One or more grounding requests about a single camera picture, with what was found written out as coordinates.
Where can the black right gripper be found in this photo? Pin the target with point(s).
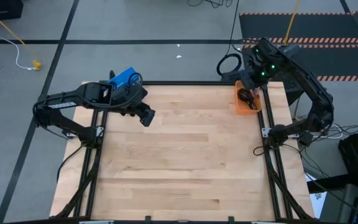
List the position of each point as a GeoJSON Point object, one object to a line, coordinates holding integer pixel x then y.
{"type": "Point", "coordinates": [250, 79]}

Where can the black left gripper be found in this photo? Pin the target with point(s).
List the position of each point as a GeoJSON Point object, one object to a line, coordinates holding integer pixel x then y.
{"type": "Point", "coordinates": [126, 98]}

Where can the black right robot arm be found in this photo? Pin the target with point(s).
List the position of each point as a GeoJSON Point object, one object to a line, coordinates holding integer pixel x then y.
{"type": "Point", "coordinates": [319, 99]}

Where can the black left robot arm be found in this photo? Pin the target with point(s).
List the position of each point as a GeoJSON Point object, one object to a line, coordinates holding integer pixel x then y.
{"type": "Point", "coordinates": [73, 96]}

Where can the orange plastic bin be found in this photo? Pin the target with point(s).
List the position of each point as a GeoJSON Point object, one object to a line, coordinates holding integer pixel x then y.
{"type": "Point", "coordinates": [244, 109]}

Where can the black power brick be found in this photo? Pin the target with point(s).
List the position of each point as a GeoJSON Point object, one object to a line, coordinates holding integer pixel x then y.
{"type": "Point", "coordinates": [305, 139]}

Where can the black orange-striped floor mat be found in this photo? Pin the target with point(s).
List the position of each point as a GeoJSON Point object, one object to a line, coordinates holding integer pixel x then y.
{"type": "Point", "coordinates": [322, 26]}
{"type": "Point", "coordinates": [337, 62]}

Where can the black crate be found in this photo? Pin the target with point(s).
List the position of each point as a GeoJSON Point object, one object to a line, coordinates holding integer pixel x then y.
{"type": "Point", "coordinates": [354, 152]}

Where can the black desk bar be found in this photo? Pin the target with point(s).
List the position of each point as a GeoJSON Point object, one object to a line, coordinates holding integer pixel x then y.
{"type": "Point", "coordinates": [328, 185]}

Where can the white printed paper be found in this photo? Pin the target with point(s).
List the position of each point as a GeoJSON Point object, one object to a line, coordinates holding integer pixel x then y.
{"type": "Point", "coordinates": [317, 202]}

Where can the grey desk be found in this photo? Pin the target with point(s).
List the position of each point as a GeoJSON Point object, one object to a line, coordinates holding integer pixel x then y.
{"type": "Point", "coordinates": [346, 199]}

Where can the black floor box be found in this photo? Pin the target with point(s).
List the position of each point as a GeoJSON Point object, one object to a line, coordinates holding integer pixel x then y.
{"type": "Point", "coordinates": [2, 9]}

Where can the black frame rail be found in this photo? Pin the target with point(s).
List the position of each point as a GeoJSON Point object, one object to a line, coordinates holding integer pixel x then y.
{"type": "Point", "coordinates": [270, 115]}
{"type": "Point", "coordinates": [262, 118]}
{"type": "Point", "coordinates": [96, 174]}
{"type": "Point", "coordinates": [84, 174]}
{"type": "Point", "coordinates": [197, 221]}
{"type": "Point", "coordinates": [191, 83]}

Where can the silver metal bracket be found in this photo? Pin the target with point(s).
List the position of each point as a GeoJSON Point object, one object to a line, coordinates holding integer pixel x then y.
{"type": "Point", "coordinates": [99, 131]}
{"type": "Point", "coordinates": [71, 135]}
{"type": "Point", "coordinates": [265, 132]}

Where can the blue wrist camera box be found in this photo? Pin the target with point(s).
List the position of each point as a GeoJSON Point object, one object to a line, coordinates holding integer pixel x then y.
{"type": "Point", "coordinates": [123, 77]}

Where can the black diagonal frame brace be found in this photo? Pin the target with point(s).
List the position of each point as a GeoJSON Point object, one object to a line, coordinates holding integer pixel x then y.
{"type": "Point", "coordinates": [76, 194]}
{"type": "Point", "coordinates": [292, 194]}

